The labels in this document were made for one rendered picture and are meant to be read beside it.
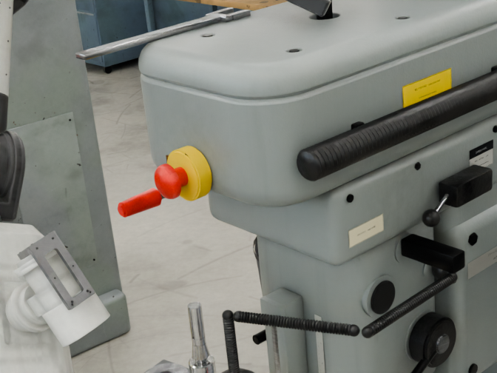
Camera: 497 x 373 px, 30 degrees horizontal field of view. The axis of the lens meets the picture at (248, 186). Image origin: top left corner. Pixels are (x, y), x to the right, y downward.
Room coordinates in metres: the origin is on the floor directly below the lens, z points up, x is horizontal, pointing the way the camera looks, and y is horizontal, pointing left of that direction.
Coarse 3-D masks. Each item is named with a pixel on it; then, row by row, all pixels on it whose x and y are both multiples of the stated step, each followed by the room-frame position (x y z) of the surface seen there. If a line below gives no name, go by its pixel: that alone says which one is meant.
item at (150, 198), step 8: (144, 192) 1.05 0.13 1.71; (152, 192) 1.05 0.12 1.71; (128, 200) 1.03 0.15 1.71; (136, 200) 1.03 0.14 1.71; (144, 200) 1.04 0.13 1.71; (152, 200) 1.04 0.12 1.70; (160, 200) 1.05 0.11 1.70; (120, 208) 1.03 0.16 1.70; (128, 208) 1.02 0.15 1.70; (136, 208) 1.03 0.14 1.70; (144, 208) 1.03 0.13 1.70; (128, 216) 1.03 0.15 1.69
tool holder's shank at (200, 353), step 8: (192, 304) 1.42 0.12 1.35; (200, 304) 1.42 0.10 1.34; (192, 312) 1.40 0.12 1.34; (200, 312) 1.41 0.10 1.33; (192, 320) 1.40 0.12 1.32; (200, 320) 1.41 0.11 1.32; (192, 328) 1.41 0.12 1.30; (200, 328) 1.41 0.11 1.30; (192, 336) 1.41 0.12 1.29; (200, 336) 1.40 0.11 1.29; (192, 344) 1.41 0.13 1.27; (200, 344) 1.40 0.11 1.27; (192, 352) 1.41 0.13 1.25; (200, 352) 1.40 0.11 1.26; (208, 352) 1.41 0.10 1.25; (200, 360) 1.40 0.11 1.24
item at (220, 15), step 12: (216, 12) 1.17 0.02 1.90; (228, 12) 1.18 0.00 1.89; (240, 12) 1.15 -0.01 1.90; (180, 24) 1.11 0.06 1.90; (192, 24) 1.11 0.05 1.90; (204, 24) 1.12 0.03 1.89; (144, 36) 1.07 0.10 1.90; (156, 36) 1.07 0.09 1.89; (96, 48) 1.03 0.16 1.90; (108, 48) 1.03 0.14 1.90; (120, 48) 1.04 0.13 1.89
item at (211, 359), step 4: (212, 356) 1.42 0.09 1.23; (192, 360) 1.42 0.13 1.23; (208, 360) 1.41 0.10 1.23; (212, 360) 1.41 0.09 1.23; (192, 364) 1.40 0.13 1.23; (196, 364) 1.40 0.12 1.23; (200, 364) 1.40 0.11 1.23; (204, 364) 1.40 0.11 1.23; (208, 364) 1.40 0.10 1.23; (212, 364) 1.40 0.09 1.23; (192, 368) 1.40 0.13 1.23; (196, 368) 1.39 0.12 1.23; (200, 368) 1.39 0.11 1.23; (204, 368) 1.39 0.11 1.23; (208, 368) 1.39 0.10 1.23
